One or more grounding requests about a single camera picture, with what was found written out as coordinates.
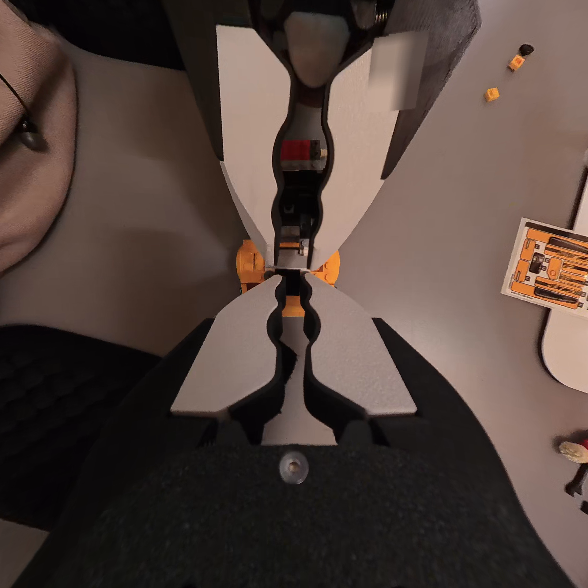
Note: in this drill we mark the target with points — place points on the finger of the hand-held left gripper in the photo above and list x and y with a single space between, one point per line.
353 160
248 138

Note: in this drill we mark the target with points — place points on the small orange lego piece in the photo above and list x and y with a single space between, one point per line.
492 94
516 63

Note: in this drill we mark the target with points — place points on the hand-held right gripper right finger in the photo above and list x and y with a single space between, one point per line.
363 367

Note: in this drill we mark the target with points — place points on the red lego minifigure parts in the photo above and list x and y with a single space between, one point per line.
574 448

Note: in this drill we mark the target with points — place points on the orange lego sticker sheet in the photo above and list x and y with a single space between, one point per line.
546 271

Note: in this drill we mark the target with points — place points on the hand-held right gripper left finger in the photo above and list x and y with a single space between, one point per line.
220 367

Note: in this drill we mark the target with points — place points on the small black lego piece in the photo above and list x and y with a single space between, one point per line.
578 480
527 49

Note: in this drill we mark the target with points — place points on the orange and black lego car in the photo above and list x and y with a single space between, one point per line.
248 264

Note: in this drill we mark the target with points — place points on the white rounded board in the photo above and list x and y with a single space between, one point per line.
569 358

